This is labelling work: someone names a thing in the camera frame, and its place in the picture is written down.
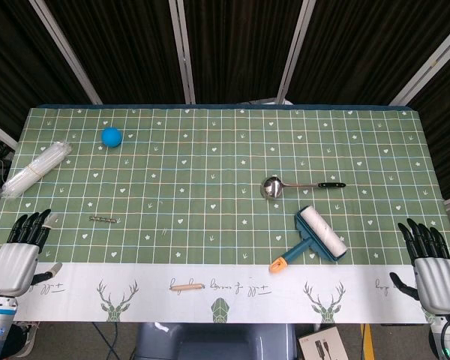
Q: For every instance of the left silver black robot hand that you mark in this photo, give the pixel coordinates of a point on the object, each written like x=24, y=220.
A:
x=13, y=266

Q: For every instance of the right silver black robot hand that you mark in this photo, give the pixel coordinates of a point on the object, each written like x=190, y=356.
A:
x=437, y=281

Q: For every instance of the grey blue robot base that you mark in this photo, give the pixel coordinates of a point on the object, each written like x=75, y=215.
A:
x=213, y=341

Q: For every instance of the black white shoe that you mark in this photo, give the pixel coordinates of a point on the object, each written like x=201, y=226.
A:
x=26, y=339

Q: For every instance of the yellow floor tape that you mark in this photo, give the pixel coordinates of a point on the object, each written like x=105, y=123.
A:
x=366, y=341

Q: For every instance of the teal lint roller orange tip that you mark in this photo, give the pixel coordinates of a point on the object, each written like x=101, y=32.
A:
x=322, y=232

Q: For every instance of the white cardboard product box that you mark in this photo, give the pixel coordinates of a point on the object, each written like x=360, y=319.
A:
x=320, y=345

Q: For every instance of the blue ball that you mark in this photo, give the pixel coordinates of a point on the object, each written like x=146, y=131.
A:
x=111, y=137

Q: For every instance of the wrapped sausage stick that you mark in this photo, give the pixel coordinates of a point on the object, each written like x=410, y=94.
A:
x=186, y=287

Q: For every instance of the green grid deer tablecloth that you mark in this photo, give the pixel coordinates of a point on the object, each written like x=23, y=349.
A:
x=217, y=157

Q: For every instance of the white partition frame post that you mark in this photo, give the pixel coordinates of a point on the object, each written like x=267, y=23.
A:
x=183, y=52
x=427, y=63
x=294, y=52
x=0, y=131
x=65, y=52

